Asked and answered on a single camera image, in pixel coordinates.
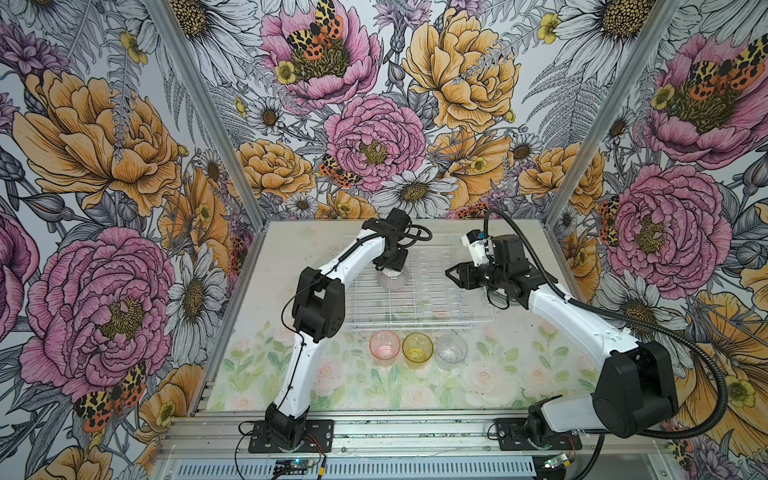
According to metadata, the green circuit board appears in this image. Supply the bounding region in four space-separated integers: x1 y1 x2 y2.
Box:
533 453 571 471
271 458 327 480

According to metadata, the clear glass cup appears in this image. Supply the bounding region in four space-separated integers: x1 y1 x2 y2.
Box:
434 332 468 370

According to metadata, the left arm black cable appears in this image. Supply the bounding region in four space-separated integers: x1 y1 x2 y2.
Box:
281 221 433 415

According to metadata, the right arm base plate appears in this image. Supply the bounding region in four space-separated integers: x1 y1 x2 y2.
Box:
487 417 582 452

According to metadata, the pink glass cup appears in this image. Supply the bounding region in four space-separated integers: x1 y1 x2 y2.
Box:
369 330 401 363

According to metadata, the green circuit board right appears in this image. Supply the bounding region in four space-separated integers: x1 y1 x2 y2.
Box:
533 453 571 471

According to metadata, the aluminium corner frame post right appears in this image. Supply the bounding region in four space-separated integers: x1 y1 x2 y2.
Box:
542 0 681 227

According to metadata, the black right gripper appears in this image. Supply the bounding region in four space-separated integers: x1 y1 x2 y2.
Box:
445 261 509 289

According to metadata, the aluminium corner frame post left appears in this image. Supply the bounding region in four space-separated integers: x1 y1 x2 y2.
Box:
147 1 267 233

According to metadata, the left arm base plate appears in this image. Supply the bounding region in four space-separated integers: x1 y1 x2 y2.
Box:
247 419 335 454

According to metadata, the white ceramic bowl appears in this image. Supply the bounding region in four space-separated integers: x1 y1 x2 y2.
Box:
377 268 410 291

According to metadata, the green circuit board left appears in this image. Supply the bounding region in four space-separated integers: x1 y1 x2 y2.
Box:
271 458 327 480

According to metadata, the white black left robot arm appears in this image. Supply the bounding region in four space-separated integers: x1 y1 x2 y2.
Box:
264 208 433 450

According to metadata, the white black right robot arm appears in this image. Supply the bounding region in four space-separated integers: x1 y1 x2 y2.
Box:
446 230 679 446

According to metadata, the aluminium corner frame post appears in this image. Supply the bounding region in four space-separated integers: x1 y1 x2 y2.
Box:
542 0 681 227
147 1 267 233

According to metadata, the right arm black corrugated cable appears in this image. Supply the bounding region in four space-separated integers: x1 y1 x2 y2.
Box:
482 208 729 480

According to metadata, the white wire dish rack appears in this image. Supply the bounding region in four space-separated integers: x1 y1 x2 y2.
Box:
342 234 495 332

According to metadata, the yellow glass cup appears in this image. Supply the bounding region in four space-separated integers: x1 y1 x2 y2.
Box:
401 332 434 365

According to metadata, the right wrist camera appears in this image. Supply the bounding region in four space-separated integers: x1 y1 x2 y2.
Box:
461 229 492 267

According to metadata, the aluminium front rail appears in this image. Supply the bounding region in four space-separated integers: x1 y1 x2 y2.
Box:
158 409 673 463

